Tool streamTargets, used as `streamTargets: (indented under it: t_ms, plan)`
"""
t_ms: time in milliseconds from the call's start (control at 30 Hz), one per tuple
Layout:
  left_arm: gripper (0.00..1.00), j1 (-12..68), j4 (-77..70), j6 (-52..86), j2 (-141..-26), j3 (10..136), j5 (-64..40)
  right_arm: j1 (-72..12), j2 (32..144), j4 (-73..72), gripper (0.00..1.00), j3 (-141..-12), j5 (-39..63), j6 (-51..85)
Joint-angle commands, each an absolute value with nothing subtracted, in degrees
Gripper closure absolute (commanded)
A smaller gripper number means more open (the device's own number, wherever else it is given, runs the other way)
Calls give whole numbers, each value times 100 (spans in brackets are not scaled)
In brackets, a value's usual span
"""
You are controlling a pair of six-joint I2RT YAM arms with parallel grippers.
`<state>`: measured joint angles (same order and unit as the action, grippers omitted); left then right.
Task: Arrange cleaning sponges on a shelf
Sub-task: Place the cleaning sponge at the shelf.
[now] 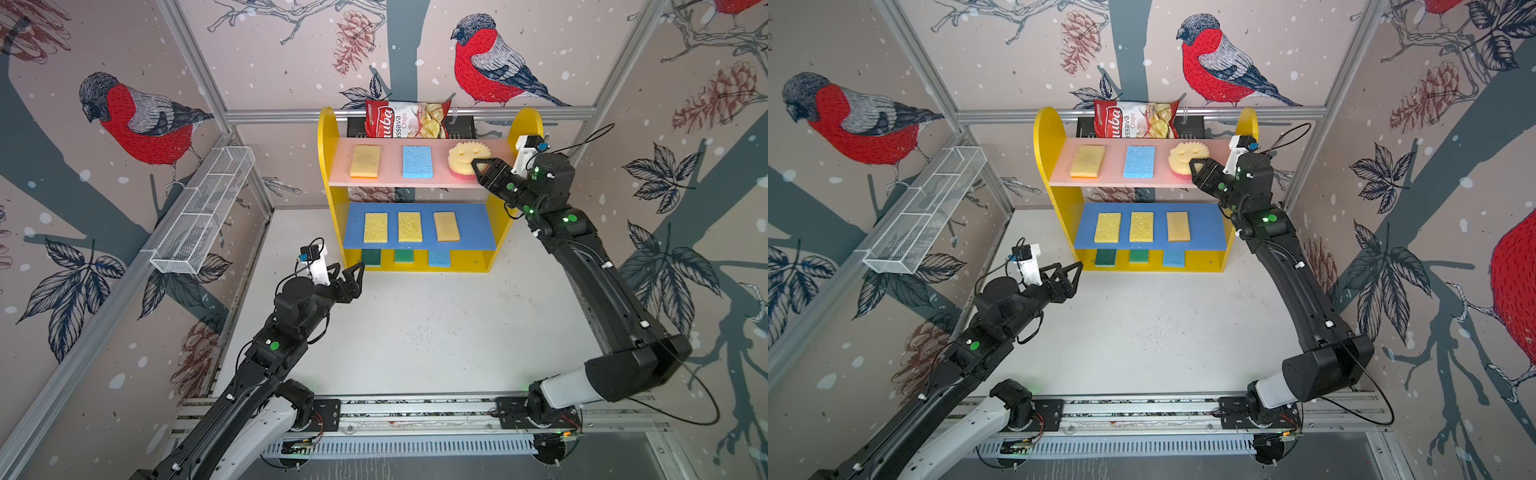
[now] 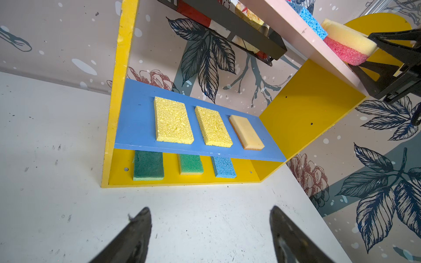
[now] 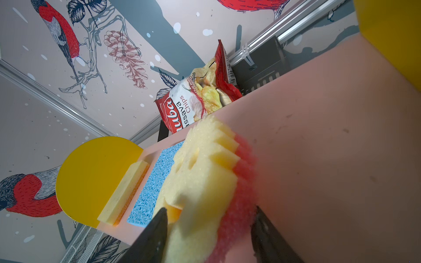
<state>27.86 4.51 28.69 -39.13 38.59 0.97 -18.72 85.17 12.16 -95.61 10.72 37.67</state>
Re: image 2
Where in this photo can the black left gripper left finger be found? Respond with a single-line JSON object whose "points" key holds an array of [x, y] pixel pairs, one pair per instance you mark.
{"points": [[131, 244]]}

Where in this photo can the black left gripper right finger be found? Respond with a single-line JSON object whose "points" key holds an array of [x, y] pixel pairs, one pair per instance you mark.
{"points": [[291, 244]]}

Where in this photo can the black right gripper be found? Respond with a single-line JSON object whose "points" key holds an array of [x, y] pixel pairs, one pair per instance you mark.
{"points": [[379, 79]]}

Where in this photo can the round smiley face sponge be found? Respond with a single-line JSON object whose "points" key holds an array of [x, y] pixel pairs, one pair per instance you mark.
{"points": [[349, 45]]}

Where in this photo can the dark green sponge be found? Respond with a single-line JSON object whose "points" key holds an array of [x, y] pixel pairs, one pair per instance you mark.
{"points": [[148, 166]]}

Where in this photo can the light green sponge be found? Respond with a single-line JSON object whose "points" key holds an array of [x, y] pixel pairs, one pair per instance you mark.
{"points": [[190, 164]]}

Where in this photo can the blue sponge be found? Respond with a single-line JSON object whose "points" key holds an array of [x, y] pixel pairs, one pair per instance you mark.
{"points": [[223, 167], [305, 10]]}

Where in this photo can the orange yellow sponge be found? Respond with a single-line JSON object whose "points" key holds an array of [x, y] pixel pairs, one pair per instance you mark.
{"points": [[246, 133]]}

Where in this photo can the yellow shelf unit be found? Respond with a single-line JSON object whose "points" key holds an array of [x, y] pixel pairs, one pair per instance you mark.
{"points": [[321, 93]]}

